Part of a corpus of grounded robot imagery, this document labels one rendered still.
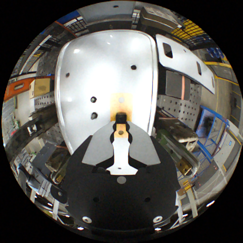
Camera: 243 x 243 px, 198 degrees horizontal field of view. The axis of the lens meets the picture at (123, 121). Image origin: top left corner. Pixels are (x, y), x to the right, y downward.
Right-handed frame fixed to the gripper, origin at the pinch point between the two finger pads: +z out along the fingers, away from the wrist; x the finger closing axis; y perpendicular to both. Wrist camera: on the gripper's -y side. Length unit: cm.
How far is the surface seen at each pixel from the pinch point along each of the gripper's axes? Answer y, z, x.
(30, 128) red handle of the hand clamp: -0.9, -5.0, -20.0
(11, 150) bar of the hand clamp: -1.5, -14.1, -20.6
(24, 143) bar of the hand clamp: -0.1, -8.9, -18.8
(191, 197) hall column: 549, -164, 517
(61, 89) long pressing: -6.0, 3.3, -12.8
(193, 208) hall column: 533, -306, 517
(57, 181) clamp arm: 16.7, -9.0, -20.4
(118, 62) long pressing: -9.8, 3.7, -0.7
